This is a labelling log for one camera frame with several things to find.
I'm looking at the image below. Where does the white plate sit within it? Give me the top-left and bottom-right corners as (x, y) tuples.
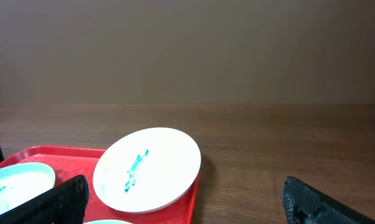
(0, 162), (56, 215)
(84, 220), (132, 224)
(93, 128), (201, 213)

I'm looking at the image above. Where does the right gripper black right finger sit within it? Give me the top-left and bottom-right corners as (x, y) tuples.
(281, 176), (375, 224)

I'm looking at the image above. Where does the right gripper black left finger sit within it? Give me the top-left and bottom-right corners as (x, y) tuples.
(0, 175), (90, 224)

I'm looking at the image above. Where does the red plastic tray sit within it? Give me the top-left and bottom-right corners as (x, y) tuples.
(0, 146), (199, 224)

